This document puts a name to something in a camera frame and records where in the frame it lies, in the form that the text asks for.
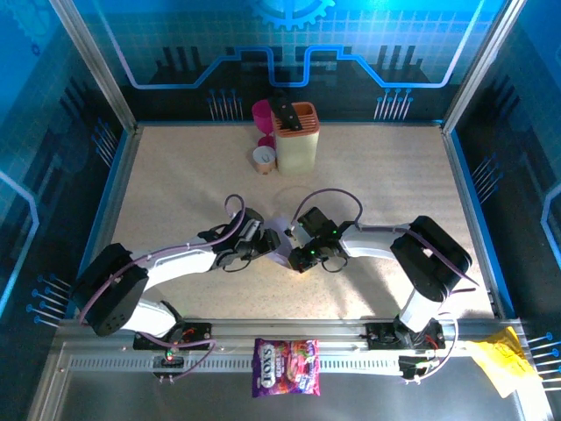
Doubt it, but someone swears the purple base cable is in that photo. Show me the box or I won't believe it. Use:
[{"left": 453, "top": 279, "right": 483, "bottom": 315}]
[
  {"left": 142, "top": 328, "right": 219, "bottom": 383},
  {"left": 405, "top": 316, "right": 460, "bottom": 385}
]

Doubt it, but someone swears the aluminium frame post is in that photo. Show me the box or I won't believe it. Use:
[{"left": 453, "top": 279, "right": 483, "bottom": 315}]
[
  {"left": 441, "top": 0, "right": 527, "bottom": 135},
  {"left": 47, "top": 0, "right": 139, "bottom": 132}
]

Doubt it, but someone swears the aluminium table rail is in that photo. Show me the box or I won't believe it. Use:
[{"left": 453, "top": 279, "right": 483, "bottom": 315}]
[{"left": 56, "top": 318, "right": 527, "bottom": 374}]

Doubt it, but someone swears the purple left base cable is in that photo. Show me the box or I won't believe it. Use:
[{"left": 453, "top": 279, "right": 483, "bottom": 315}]
[{"left": 142, "top": 328, "right": 219, "bottom": 383}]

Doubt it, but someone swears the purple candy bag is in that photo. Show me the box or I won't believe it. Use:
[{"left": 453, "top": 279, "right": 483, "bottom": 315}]
[{"left": 252, "top": 337, "right": 321, "bottom": 398}]

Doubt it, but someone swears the beige knife block orange lid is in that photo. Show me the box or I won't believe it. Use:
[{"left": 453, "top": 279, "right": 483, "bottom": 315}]
[{"left": 271, "top": 102, "right": 321, "bottom": 178}]

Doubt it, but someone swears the black knife handle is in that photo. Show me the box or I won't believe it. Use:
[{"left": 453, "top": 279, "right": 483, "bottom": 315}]
[{"left": 267, "top": 98, "right": 303, "bottom": 132}]

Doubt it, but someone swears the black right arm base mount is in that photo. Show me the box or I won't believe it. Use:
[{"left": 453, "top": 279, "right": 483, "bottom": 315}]
[{"left": 366, "top": 322, "right": 446, "bottom": 351}]

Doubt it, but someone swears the pink plastic goblet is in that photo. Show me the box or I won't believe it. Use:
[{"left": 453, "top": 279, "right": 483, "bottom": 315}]
[{"left": 251, "top": 99, "right": 277, "bottom": 149}]

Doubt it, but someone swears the lavender paper sheet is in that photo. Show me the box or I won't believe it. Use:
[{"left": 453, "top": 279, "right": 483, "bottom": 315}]
[{"left": 265, "top": 214, "right": 295, "bottom": 268}]

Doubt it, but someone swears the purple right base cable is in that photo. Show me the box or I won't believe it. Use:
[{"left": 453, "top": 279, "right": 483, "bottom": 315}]
[{"left": 405, "top": 316, "right": 460, "bottom": 385}]

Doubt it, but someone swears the yellow plastic bag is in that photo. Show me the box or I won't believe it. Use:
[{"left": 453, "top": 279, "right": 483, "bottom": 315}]
[{"left": 464, "top": 326, "right": 543, "bottom": 399}]

